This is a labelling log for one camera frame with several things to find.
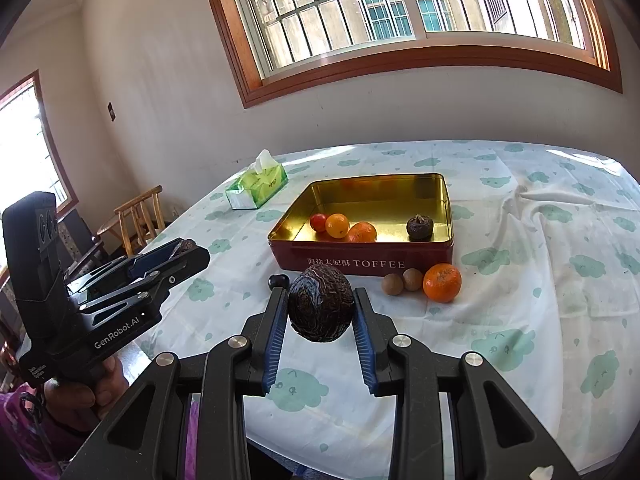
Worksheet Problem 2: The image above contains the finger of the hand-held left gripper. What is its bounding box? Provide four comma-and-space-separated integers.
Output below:
77, 248, 211, 326
65, 238, 198, 293

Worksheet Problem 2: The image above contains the green tissue pack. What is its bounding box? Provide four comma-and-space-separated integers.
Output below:
225, 149, 289, 210

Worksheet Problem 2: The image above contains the dark furniture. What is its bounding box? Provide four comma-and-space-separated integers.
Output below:
57, 205, 111, 281

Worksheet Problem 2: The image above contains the medium orange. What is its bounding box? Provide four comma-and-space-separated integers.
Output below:
347, 221, 378, 244

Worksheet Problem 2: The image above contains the person's left hand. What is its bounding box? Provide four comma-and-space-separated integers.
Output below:
42, 355, 131, 436

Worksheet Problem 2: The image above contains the large mandarin orange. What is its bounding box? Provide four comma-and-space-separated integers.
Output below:
423, 263, 462, 304

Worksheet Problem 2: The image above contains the dark wrinkled passion fruit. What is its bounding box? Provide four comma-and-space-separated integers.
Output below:
287, 266, 354, 344

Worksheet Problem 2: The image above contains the purple patterned clothing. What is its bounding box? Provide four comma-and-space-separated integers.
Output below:
0, 380, 201, 480

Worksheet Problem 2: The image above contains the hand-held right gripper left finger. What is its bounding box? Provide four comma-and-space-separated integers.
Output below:
60, 287, 291, 480

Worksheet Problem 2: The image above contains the small smooth orange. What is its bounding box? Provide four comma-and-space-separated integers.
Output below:
325, 213, 350, 239

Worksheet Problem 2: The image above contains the red and gold tin box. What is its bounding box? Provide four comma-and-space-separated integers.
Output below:
267, 173, 455, 276

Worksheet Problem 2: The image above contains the wooden chair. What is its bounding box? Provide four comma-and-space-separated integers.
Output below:
97, 185, 166, 257

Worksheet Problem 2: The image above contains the dark wrinkled fruit with stem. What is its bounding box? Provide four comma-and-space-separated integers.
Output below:
405, 214, 434, 242

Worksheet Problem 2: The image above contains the white tablecloth with green print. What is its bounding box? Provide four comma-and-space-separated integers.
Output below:
132, 141, 640, 480

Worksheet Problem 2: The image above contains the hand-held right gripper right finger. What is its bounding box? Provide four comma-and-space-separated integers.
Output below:
351, 287, 576, 480

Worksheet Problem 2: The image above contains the wooden framed barred window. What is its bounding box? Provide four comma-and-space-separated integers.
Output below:
197, 0, 624, 109

